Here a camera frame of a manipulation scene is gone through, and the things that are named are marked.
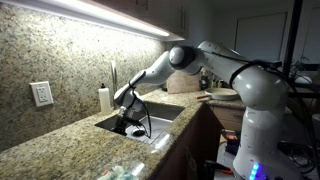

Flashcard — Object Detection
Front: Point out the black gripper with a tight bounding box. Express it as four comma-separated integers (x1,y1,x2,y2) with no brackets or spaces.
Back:
111,111,143,136

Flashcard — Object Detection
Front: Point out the steel gooseneck faucet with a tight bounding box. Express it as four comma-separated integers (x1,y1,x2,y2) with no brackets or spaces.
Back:
110,60,119,110

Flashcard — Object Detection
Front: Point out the stainless steel sink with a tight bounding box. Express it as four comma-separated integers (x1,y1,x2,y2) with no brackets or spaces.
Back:
94,100,186,145

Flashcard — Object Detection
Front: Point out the white soap dispenser bottle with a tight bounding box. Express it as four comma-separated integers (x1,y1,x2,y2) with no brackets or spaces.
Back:
98,83,113,116

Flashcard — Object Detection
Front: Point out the blue white cloth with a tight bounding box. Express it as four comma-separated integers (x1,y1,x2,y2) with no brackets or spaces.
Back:
98,165,139,180

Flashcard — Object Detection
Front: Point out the dark wooden base cabinet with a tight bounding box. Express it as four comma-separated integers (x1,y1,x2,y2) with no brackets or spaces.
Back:
151,103,224,180

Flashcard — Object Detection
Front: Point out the wooden cutting board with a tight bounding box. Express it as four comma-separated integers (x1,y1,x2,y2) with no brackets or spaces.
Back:
165,69,200,94

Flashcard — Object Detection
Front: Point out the dark glass jar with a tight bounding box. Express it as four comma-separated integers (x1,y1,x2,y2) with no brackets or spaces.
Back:
199,68,210,91

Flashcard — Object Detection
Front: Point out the white frying pan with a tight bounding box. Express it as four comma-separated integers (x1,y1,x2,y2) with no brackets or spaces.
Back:
195,87,240,102

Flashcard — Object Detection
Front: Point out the stack of dark boxes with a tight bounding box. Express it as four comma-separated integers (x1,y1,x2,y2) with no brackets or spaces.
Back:
221,129,241,156

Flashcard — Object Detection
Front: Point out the under-cabinet light strip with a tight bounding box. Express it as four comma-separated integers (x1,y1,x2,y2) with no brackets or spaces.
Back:
0,0,171,38

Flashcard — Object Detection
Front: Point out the white wall power outlet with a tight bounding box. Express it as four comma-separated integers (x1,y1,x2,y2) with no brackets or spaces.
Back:
29,80,55,108

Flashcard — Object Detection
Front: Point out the red-handled tool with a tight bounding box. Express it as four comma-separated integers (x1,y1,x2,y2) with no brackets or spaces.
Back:
204,159,234,176

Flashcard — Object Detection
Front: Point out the dark wooden wall cabinet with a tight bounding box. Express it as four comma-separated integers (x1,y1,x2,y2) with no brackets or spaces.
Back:
93,0,214,34

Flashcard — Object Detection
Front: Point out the black strap around arm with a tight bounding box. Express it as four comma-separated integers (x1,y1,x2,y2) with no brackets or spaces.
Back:
229,59,283,88

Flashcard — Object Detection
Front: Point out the tangle of black floor cables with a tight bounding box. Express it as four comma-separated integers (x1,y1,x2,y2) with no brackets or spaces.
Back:
278,141,320,175

